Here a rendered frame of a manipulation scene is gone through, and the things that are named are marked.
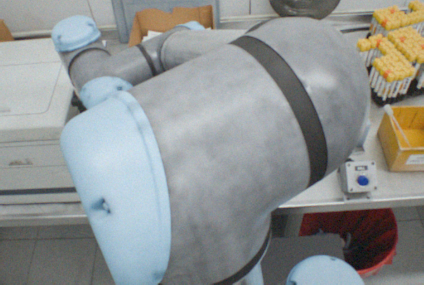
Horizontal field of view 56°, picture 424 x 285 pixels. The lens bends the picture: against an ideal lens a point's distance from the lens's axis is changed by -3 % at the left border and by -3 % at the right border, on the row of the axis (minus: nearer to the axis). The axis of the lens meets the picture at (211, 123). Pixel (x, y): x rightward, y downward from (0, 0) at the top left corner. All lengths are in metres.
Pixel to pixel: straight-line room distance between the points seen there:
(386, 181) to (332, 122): 0.83
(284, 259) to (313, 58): 0.64
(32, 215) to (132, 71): 0.58
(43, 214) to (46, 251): 1.00
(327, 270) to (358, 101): 0.39
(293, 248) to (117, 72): 0.49
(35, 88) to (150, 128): 0.70
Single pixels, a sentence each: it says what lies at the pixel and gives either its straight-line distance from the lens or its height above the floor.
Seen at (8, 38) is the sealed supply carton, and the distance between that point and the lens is 1.42.
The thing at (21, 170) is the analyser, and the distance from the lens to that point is 0.97.
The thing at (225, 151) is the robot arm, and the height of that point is 1.56.
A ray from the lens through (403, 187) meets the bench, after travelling 1.08.
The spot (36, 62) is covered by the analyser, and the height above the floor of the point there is 1.17.
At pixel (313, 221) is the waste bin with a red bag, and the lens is 1.62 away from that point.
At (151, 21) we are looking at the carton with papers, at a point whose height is 0.98.
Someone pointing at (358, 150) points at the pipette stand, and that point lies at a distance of 1.09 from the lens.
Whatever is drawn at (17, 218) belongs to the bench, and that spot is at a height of 0.87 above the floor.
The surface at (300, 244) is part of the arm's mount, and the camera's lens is 0.86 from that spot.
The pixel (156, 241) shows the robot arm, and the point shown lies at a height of 1.54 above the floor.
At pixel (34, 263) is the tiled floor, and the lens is 2.07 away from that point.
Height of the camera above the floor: 1.74
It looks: 50 degrees down
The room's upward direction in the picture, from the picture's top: 6 degrees counter-clockwise
